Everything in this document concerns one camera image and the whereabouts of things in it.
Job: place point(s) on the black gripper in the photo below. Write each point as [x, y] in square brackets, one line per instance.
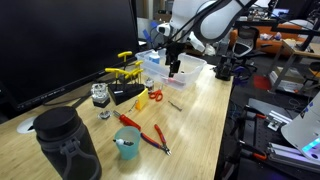
[174, 51]

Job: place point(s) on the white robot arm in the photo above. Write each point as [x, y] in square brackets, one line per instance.
[213, 23]

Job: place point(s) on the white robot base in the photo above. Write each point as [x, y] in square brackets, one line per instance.
[301, 131]

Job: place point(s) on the clear plastic storage bin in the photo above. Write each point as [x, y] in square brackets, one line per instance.
[191, 68]

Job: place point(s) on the small metal cylinder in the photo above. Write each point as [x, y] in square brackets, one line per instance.
[149, 84]

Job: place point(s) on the small metal driver bit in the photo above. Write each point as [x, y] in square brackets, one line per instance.
[175, 106]

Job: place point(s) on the yellow plastic block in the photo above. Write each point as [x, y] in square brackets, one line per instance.
[142, 99]

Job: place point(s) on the clear panel with blue tape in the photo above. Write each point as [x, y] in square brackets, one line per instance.
[148, 31]

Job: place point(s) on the black hex key stand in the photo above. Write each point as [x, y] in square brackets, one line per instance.
[125, 93]

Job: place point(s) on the small metal pin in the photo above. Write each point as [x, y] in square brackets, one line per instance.
[132, 107]

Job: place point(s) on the grey mesh office chair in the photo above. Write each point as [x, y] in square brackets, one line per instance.
[244, 40]

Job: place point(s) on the metal hex nut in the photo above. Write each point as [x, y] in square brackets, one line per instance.
[104, 115]

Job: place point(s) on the black and white marker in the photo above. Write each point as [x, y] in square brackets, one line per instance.
[124, 143]

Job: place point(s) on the teal plastic cup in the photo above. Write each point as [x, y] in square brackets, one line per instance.
[128, 150]

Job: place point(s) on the orange sofa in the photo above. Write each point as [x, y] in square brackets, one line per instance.
[266, 41]

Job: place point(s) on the large black monitor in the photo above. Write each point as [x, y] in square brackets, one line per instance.
[66, 43]

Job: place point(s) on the wooden side table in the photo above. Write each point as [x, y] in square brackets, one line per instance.
[300, 51]

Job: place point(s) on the black insulated water bottle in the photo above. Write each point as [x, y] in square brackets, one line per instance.
[63, 143]

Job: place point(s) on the black table clamp mount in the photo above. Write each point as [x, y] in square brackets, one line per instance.
[223, 68]

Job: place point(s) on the silver metal bracket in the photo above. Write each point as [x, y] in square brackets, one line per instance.
[276, 120]

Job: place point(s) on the aluminium extrusion rail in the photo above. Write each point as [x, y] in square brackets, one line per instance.
[286, 155]

